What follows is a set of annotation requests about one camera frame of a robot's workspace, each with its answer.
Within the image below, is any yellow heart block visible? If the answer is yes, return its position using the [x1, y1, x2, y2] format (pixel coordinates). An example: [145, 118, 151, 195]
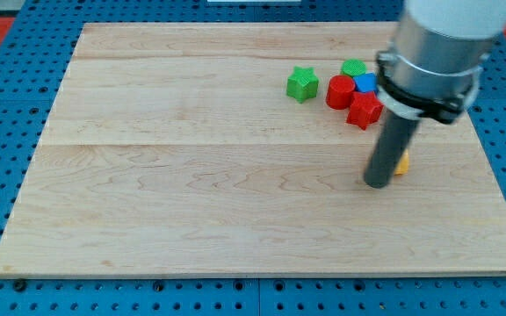
[394, 149, 410, 176]

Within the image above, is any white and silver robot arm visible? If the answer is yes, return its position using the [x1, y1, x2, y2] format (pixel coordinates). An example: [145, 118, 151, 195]
[376, 0, 506, 124]

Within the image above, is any blue triangle block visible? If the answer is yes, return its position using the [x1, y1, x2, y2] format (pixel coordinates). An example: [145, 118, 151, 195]
[353, 73, 378, 93]

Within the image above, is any light wooden board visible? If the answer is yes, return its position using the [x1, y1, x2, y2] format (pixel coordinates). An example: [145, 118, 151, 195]
[0, 22, 506, 279]

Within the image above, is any green star block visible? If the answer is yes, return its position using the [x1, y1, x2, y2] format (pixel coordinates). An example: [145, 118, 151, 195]
[286, 66, 319, 104]

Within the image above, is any red cylinder block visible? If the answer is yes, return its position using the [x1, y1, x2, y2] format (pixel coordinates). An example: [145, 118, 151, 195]
[326, 75, 356, 110]

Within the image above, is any red star block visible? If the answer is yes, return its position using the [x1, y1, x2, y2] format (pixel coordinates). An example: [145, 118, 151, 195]
[346, 92, 384, 130]

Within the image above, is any green cylinder block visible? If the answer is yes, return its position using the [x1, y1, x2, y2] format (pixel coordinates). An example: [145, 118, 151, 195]
[340, 59, 367, 77]

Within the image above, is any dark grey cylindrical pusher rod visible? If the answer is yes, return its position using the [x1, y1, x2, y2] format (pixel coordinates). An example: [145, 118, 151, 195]
[363, 111, 420, 189]

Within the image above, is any black ring clamp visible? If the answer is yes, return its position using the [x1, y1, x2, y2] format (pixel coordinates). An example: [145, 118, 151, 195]
[376, 51, 482, 125]

